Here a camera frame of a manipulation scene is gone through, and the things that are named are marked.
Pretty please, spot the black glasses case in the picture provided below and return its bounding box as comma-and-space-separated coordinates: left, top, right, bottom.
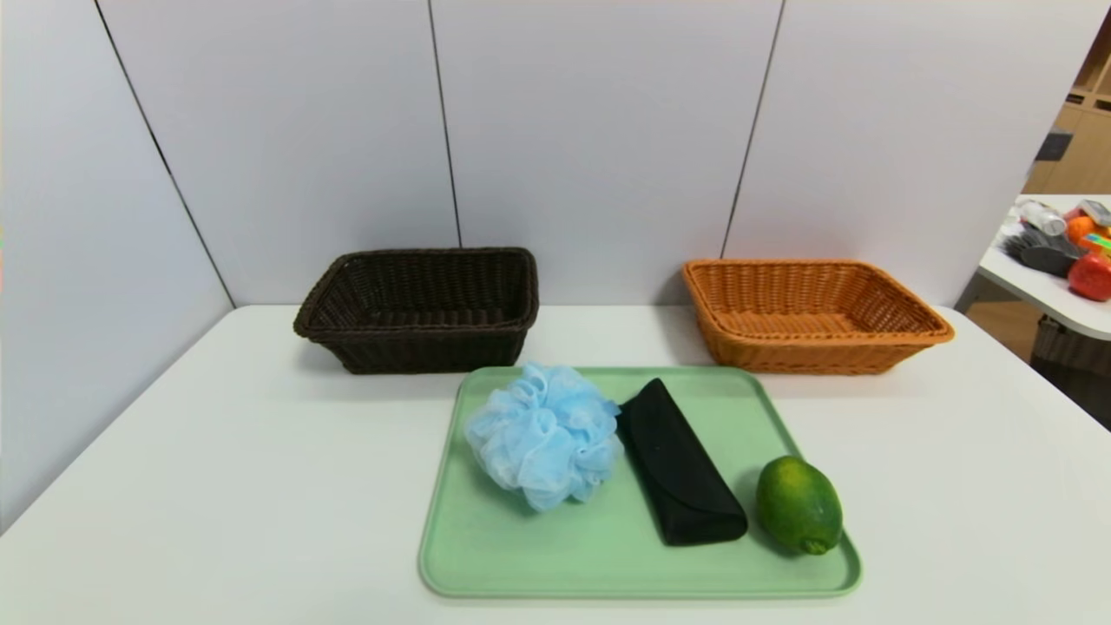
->
615, 378, 749, 548

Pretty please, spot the silver can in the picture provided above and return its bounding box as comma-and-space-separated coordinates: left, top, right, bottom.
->
1019, 200, 1067, 237

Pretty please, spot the wooden shelf cabinet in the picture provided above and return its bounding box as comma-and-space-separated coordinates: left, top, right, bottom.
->
1022, 9, 1111, 195

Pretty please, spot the light green plastic tray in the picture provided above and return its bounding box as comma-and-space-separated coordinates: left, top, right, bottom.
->
417, 365, 864, 600

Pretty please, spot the red round fruit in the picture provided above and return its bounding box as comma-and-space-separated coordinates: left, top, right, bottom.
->
1067, 253, 1111, 303

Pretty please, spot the black bristle brush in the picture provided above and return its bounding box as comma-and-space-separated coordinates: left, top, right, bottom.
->
1003, 227, 1081, 279

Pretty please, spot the dark woven storage basket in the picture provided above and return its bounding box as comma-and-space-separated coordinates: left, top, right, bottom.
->
1030, 314, 1111, 376

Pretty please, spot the green lime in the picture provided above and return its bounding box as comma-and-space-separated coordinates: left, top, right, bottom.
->
755, 456, 844, 556

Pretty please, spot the orange wicker basket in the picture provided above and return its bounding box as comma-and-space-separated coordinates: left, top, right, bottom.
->
681, 259, 956, 376

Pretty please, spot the blue mesh bath loofah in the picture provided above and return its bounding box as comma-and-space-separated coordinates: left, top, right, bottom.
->
464, 362, 625, 513

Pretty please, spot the dark brown wicker basket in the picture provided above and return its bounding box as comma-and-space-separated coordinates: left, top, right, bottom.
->
293, 247, 540, 375

